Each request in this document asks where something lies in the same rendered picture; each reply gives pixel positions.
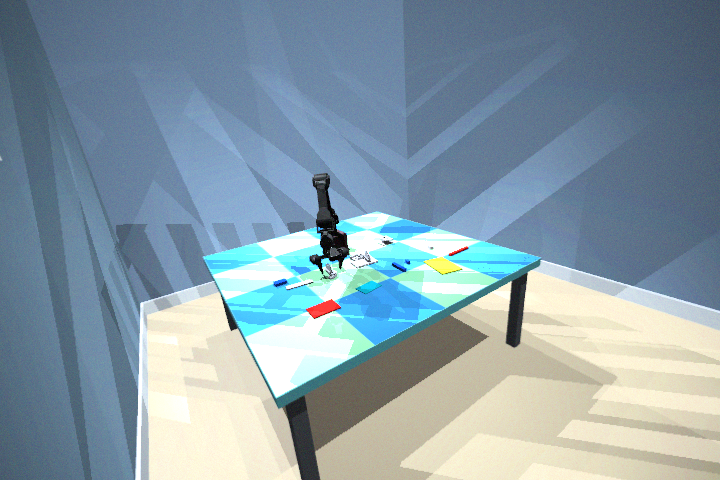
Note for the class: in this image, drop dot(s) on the yellow flat rectangular plate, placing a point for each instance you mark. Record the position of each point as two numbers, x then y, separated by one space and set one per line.
442 265

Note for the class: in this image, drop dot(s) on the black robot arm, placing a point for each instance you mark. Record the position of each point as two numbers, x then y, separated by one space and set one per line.
326 217

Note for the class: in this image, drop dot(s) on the red rectangular block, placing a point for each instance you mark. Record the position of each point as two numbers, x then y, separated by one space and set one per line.
323 308

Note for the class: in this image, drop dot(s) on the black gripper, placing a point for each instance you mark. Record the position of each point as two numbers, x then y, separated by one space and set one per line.
316 259

